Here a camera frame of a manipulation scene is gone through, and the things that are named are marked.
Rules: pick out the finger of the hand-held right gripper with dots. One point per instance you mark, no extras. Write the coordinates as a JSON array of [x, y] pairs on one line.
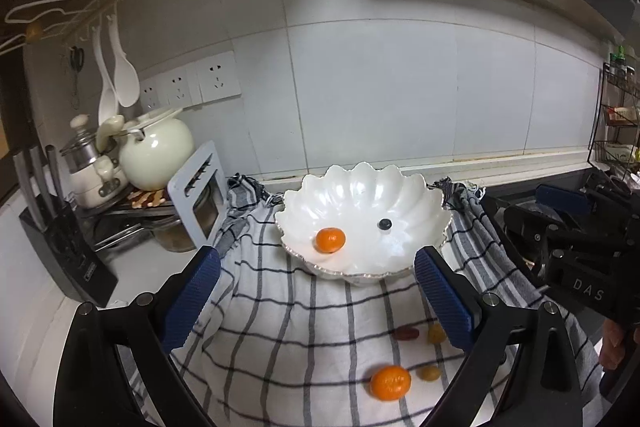
[[525, 222], [562, 199]]

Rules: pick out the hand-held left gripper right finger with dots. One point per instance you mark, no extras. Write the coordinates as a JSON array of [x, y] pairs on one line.
[[445, 297]]

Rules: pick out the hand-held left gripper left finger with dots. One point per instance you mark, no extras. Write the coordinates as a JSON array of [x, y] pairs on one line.
[[192, 297]]

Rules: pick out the yellow grape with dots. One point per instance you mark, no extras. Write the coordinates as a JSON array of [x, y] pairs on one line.
[[436, 333]]

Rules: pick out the small red oval fruit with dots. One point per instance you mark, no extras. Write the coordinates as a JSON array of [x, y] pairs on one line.
[[406, 333]]

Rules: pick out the yellow kumquat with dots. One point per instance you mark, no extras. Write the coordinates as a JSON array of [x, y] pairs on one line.
[[429, 373]]

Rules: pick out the blueberry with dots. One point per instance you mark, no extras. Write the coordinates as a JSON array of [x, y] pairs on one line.
[[385, 224]]

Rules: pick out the orange mandarin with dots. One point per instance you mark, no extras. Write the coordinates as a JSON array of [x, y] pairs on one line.
[[390, 383], [330, 240]]

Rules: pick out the white scalloped bowl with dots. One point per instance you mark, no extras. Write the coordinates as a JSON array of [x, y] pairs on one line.
[[360, 207]]

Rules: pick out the person's right hand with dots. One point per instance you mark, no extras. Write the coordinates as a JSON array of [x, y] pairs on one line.
[[611, 347]]

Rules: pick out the grey striped fringed cloth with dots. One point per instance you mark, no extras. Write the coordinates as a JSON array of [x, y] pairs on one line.
[[500, 267]]

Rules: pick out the steel lidded container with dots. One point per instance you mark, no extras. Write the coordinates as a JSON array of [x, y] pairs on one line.
[[172, 232]]

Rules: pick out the white countertop shelf rack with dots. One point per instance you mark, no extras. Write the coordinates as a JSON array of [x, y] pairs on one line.
[[197, 192]]

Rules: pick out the brown striped trivet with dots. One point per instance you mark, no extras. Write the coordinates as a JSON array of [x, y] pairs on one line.
[[147, 198]]

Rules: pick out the white checked cloth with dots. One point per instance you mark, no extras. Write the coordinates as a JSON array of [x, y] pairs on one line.
[[300, 332]]

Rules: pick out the black knife block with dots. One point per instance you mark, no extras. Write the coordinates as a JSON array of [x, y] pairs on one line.
[[65, 252]]

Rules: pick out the cream small cooker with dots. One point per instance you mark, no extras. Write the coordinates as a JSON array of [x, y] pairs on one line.
[[97, 182]]

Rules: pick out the cream ceramic kettle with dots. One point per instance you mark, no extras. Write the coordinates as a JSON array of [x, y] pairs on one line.
[[156, 152]]

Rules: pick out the green capped bottle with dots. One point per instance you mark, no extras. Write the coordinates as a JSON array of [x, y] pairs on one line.
[[619, 57]]

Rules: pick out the steel pot with knob lid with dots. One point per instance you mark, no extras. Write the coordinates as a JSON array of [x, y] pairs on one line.
[[82, 147]]

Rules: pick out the white plastic spoon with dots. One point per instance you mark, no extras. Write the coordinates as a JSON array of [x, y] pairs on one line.
[[105, 97]]

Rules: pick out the white rice paddle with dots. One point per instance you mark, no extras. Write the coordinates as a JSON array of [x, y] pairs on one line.
[[125, 77]]

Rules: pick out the hanging black kitchen tool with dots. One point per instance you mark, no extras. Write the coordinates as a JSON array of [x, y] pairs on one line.
[[76, 57]]

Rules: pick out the white wall socket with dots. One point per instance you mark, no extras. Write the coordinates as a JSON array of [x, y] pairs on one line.
[[148, 94], [217, 78], [177, 87]]

